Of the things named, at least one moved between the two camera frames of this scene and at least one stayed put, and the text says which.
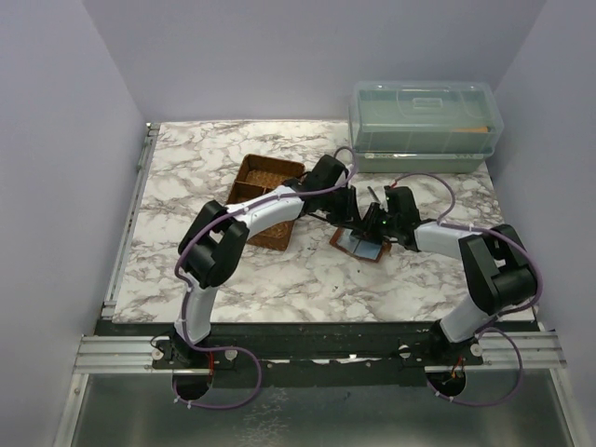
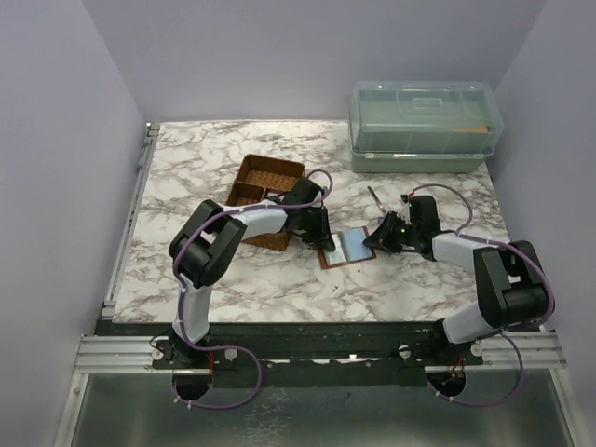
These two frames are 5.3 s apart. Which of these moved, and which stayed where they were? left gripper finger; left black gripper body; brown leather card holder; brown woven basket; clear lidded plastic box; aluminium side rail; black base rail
Moved: brown leather card holder; left gripper finger; left black gripper body
Stayed: clear lidded plastic box; brown woven basket; black base rail; aluminium side rail
